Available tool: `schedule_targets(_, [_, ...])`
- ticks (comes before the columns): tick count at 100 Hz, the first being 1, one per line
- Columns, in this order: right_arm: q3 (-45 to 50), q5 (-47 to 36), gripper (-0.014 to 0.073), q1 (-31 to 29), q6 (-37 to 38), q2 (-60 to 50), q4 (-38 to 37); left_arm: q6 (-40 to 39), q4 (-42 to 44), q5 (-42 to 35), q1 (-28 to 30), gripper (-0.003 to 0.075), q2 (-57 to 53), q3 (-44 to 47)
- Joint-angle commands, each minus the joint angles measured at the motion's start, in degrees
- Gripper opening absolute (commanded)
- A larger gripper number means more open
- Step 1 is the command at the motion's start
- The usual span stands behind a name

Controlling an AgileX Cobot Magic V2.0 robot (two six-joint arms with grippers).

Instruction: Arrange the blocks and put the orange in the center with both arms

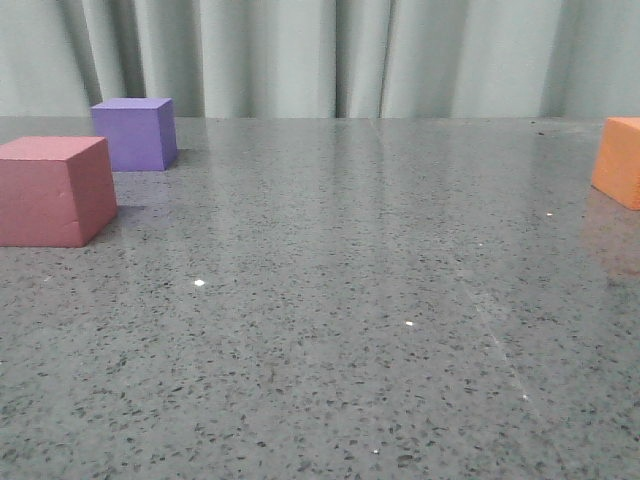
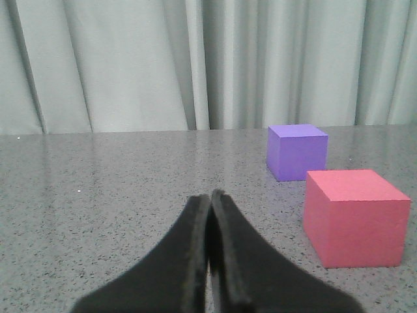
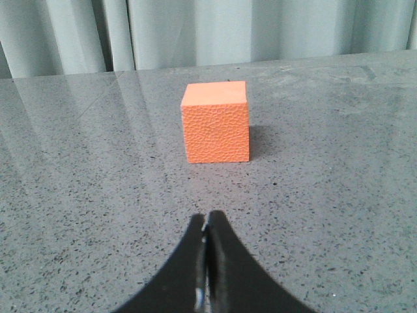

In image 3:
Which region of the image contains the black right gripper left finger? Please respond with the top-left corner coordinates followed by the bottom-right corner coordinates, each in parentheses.
top-left (116, 214), bottom-right (206, 312)

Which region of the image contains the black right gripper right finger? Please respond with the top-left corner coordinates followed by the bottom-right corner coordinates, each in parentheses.
top-left (207, 211), bottom-right (313, 312)

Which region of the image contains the orange foam cube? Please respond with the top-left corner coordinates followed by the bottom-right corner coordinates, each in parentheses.
top-left (180, 81), bottom-right (250, 164)

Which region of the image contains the grey-green pleated curtain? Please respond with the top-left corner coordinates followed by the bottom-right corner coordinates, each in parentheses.
top-left (1, 1), bottom-right (416, 78)

